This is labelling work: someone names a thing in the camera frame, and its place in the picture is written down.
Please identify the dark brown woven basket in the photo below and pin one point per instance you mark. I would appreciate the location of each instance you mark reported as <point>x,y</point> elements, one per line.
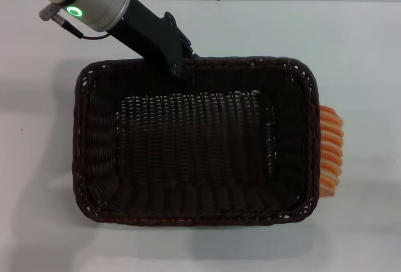
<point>200,146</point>

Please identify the orange white striped bread roll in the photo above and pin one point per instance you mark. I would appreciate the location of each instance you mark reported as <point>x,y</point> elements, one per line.
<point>331,149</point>

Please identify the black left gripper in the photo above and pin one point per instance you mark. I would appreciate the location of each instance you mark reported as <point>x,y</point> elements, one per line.
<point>150,34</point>

